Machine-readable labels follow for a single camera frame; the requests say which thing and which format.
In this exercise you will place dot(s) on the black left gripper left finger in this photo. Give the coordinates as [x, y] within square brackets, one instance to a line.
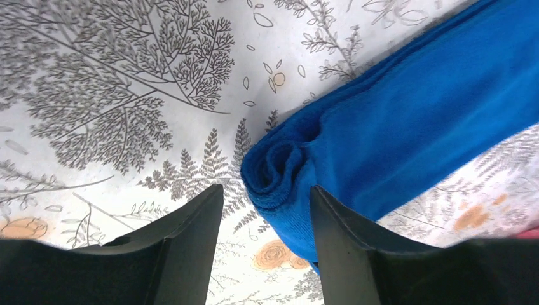
[168, 261]

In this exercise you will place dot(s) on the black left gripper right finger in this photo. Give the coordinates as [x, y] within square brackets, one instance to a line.
[361, 262]

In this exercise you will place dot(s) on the blue towel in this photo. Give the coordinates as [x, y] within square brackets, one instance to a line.
[403, 126]

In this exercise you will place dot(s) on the floral tablecloth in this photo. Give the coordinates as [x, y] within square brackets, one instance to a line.
[113, 113]

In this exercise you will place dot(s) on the pink patterned towel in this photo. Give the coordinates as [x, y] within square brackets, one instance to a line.
[529, 234]

